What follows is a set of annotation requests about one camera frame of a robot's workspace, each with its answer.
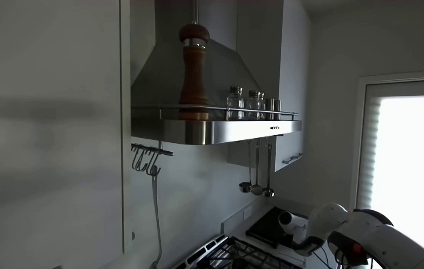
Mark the stainless steel range hood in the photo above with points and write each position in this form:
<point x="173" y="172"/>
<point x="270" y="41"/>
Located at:
<point x="167" y="74"/>

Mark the hanging steel ladle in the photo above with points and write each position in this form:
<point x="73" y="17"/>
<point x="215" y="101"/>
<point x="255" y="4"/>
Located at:
<point x="269" y="192"/>

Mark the glass spice bottle steel lid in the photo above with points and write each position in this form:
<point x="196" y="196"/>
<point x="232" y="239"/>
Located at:
<point x="253" y="104"/>
<point x="235" y="102"/>
<point x="262" y="106"/>

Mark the hanging steel measuring cup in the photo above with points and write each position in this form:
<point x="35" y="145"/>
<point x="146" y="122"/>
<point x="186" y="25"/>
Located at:
<point x="245" y="187"/>

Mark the white wall cabinet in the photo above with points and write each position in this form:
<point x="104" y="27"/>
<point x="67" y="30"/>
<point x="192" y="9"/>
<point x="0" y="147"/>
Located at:
<point x="290" y="74"/>

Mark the black tray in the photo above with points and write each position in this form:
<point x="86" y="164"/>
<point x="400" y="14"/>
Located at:
<point x="268" y="226"/>

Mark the long hanging steel utensil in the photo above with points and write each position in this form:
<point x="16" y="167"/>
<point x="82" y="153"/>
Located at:
<point x="156" y="209"/>

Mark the steel hook rail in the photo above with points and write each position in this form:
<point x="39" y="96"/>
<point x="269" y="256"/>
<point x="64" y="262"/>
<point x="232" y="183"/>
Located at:
<point x="152" y="150"/>

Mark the gas stove with black grates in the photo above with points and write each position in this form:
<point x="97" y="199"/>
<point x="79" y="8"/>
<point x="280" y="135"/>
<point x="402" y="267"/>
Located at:
<point x="234" y="254"/>

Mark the brown wooden pepper mill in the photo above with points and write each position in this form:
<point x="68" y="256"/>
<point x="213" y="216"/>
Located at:
<point x="194" y="74"/>

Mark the steel shaker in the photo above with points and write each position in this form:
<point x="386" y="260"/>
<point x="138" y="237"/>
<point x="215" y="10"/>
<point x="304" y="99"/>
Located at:
<point x="269" y="108"/>
<point x="277" y="109"/>

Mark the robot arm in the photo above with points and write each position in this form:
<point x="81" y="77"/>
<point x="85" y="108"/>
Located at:
<point x="365" y="231"/>

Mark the white wall socket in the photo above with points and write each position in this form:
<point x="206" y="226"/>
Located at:
<point x="247" y="213"/>

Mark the tall white cabinet door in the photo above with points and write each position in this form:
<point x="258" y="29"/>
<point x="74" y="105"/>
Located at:
<point x="47" y="130"/>

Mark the window with white blind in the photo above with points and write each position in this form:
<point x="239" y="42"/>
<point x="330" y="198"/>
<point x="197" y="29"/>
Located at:
<point x="413" y="149"/>

